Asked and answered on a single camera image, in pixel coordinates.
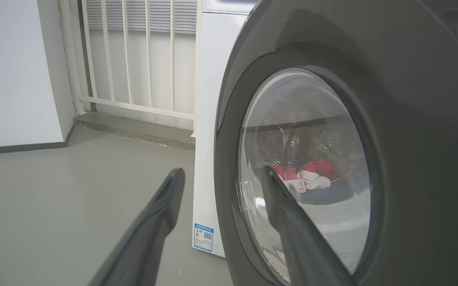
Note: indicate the white metal railing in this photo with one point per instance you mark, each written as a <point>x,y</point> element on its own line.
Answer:
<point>133,106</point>

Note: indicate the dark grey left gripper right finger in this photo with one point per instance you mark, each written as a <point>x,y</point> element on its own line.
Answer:
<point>300,246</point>

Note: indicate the red garment with white stripe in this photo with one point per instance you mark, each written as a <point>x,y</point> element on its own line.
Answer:
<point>324,167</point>

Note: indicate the dark grey round glass door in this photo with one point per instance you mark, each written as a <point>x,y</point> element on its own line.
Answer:
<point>412,159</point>

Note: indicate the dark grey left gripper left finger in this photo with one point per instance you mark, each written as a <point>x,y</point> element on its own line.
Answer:
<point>149,238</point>

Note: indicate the perforated steel drum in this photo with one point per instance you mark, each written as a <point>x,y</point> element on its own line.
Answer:
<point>272,147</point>

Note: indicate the blue energy label sticker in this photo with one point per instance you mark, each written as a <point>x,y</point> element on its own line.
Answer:
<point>203,237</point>

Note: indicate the white louvered vent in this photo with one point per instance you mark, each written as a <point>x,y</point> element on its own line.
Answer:
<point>159,16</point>

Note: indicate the white washing machine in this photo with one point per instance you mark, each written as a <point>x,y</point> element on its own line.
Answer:
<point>213,119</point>

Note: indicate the grey concrete curb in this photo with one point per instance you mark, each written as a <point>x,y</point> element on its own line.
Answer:
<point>133,129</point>

